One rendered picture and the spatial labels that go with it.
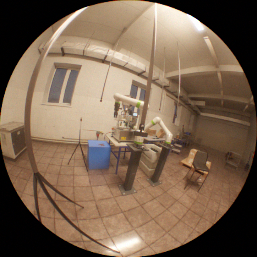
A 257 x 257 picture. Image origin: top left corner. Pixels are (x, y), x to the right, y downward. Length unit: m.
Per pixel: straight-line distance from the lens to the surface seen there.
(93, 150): 1.93
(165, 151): 1.74
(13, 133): 2.66
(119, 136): 1.83
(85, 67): 3.64
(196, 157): 2.40
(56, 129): 3.49
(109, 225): 1.39
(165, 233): 1.55
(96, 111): 3.27
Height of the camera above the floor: 1.33
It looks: 8 degrees down
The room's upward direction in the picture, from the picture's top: 10 degrees clockwise
